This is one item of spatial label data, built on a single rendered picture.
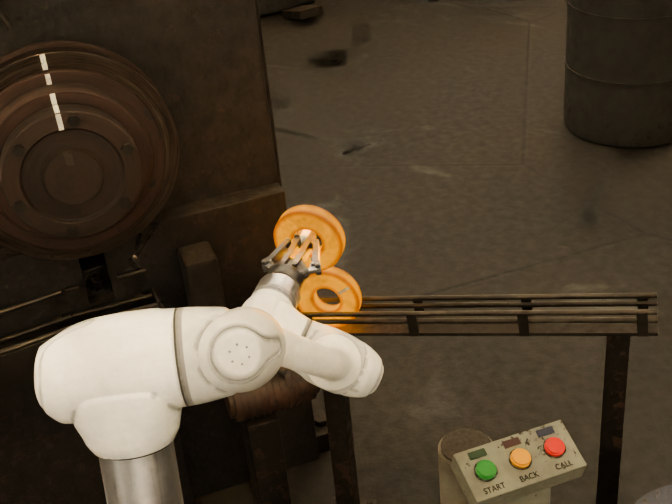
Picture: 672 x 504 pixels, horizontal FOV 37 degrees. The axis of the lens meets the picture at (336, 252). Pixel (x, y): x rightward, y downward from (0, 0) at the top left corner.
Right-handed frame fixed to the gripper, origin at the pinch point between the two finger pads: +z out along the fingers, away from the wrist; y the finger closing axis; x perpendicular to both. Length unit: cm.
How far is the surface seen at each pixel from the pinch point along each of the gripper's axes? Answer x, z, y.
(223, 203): -5.8, 18.9, -27.3
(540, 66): -109, 326, 21
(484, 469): -30, -34, 41
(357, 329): -28.9, 3.9, 7.2
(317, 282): -17.1, 5.2, -1.4
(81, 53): 42, -2, -42
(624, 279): -99, 127, 67
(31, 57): 43, -8, -50
